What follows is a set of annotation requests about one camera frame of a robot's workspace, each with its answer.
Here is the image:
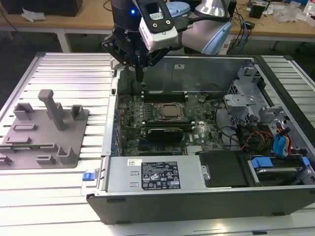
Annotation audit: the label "black drive bay cover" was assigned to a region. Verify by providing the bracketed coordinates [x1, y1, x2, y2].
[198, 150, 249, 189]

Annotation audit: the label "blue flat wire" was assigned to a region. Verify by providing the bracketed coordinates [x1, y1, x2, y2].
[273, 134, 290, 159]

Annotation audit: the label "blue cable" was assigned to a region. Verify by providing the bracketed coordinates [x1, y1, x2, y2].
[240, 18, 250, 54]

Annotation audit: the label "silver power supply unit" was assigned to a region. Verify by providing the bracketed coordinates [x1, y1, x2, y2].
[106, 157, 206, 193]

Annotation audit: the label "clear plastic bags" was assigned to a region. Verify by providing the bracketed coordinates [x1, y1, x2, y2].
[275, 3, 307, 24]

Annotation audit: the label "wooden desk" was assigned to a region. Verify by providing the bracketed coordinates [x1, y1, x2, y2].
[0, 0, 315, 54]

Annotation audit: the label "grey parts rack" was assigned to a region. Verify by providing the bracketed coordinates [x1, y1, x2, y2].
[0, 89, 91, 170]

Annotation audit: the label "CPU socket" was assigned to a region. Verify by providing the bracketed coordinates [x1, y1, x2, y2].
[157, 102, 184, 121]

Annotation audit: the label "silver metal drive cage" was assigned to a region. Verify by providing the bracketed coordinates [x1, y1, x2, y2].
[223, 65, 292, 128]

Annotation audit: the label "white printed packet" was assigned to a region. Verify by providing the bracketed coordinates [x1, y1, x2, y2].
[304, 0, 315, 24]

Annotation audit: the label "small black device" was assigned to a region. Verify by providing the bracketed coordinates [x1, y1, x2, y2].
[249, 1, 266, 18]

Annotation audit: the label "black RAM slot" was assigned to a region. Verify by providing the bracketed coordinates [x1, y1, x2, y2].
[143, 90, 188, 97]
[142, 119, 192, 124]
[143, 96, 188, 103]

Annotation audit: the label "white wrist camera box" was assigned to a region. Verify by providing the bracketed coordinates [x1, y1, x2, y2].
[138, 0, 178, 52]

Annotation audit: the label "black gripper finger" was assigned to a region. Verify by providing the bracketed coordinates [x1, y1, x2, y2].
[102, 35, 140, 82]
[139, 46, 171, 82]

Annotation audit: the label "black graphics card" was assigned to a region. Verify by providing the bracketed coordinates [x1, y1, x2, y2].
[147, 127, 185, 143]

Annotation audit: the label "black open PC case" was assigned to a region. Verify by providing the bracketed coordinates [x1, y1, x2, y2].
[81, 53, 315, 226]

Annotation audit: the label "white power strip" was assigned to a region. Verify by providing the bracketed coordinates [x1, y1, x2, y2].
[221, 39, 233, 55]

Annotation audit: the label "silver CPU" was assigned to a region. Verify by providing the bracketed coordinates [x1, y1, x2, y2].
[163, 105, 177, 117]

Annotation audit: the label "crumpled white paper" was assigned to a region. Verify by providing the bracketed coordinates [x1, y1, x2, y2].
[21, 6, 47, 23]

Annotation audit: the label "large black box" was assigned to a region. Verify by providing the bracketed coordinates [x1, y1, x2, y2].
[0, 0, 83, 17]

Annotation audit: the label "hard disk in blue carrier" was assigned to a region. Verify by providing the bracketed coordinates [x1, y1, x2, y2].
[247, 156, 311, 187]

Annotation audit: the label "tall black box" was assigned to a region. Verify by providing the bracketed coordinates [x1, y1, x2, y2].
[226, 0, 237, 19]

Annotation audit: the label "red orange yellow wires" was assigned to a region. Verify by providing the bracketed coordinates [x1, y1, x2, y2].
[241, 131, 274, 151]

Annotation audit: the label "green motherboard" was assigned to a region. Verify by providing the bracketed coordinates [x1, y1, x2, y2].
[115, 94, 226, 157]

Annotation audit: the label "small silver heatsink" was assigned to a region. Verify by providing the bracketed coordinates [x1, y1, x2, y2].
[186, 145, 204, 155]

